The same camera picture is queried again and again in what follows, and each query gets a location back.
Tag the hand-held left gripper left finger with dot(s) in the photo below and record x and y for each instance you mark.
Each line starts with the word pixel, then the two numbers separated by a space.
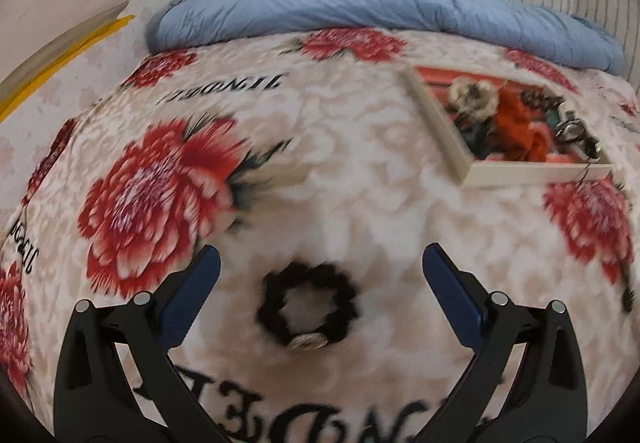
pixel 192 293

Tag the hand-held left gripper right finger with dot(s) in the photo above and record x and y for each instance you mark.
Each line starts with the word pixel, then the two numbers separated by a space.
pixel 452 293

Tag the black scrunchie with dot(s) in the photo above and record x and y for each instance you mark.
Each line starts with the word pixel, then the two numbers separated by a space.
pixel 340 293

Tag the white shallow box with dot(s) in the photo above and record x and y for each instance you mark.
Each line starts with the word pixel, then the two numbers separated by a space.
pixel 525 173

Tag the orange scrunchie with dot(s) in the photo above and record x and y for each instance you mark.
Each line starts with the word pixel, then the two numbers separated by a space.
pixel 515 118

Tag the beige scrunchie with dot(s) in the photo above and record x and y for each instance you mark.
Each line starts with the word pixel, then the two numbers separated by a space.
pixel 457 93

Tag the floral printed blanket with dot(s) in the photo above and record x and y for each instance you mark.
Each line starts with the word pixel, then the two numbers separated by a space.
pixel 350 173

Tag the yellow strip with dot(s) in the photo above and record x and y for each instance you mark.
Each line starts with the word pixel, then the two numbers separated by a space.
pixel 75 50

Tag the blue duvet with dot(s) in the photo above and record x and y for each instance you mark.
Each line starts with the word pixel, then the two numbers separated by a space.
pixel 350 8

